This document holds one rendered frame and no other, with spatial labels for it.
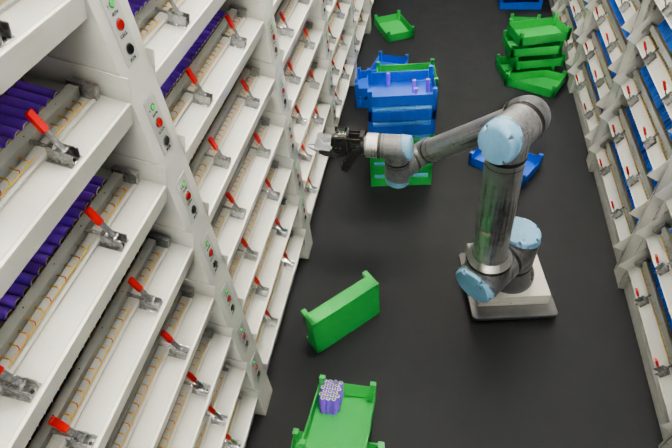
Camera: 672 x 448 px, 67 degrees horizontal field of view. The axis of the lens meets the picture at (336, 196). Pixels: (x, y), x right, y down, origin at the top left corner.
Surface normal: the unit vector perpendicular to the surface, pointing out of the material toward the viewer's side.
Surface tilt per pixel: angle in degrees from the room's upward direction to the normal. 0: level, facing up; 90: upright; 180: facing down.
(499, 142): 83
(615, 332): 0
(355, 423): 22
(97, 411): 17
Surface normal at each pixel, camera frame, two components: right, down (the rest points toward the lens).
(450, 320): -0.07, -0.71
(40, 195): 0.21, -0.66
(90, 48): -0.18, 0.70
